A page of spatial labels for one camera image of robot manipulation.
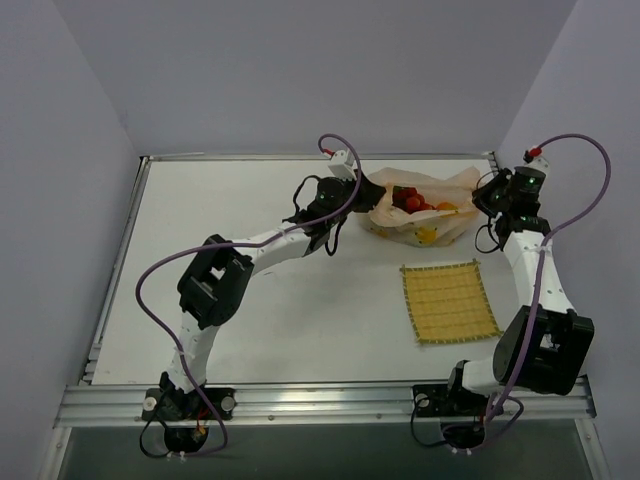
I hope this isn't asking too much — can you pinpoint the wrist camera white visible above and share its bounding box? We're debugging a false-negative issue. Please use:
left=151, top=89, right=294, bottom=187
left=324, top=149, right=357, bottom=180
left=523, top=146, right=550, bottom=175

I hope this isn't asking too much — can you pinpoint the translucent plastic bag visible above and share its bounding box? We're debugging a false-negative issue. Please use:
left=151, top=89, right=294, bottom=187
left=357, top=167, right=480, bottom=248

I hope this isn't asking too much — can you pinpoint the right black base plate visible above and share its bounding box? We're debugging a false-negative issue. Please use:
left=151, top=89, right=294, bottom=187
left=411, top=383, right=490, bottom=418

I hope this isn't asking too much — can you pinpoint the red fake fruit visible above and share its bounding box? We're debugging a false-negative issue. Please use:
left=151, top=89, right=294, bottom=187
left=392, top=186, right=435, bottom=214

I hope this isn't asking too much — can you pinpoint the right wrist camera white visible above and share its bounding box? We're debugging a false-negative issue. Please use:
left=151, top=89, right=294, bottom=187
left=523, top=146, right=550, bottom=175

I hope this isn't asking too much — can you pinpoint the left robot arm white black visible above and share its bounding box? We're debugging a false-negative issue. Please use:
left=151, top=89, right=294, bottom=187
left=159, top=177, right=386, bottom=419

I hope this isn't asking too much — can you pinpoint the orange fake fruit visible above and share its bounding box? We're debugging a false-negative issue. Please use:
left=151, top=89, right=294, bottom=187
left=436, top=202, right=458, bottom=211

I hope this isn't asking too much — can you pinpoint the aluminium front rail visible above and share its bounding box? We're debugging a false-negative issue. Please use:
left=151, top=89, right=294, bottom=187
left=54, top=377, right=596, bottom=428

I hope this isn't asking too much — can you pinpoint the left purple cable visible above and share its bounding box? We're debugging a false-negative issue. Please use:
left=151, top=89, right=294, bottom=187
left=135, top=133, right=364, bottom=457

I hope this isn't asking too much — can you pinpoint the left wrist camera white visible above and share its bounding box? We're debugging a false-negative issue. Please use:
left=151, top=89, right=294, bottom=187
left=324, top=149, right=357, bottom=180

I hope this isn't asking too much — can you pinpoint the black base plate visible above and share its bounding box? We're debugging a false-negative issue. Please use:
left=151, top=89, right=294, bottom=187
left=411, top=383, right=490, bottom=418
left=141, top=386, right=236, bottom=422

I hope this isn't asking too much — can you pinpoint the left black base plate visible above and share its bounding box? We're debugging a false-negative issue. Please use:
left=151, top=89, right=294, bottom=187
left=141, top=386, right=236, bottom=422

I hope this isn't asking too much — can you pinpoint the yellow woven bamboo mat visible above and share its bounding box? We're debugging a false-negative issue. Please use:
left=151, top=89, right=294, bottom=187
left=400, top=259, right=502, bottom=345

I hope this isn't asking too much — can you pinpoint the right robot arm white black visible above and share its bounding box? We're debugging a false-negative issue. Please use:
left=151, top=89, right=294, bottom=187
left=443, top=166, right=595, bottom=413

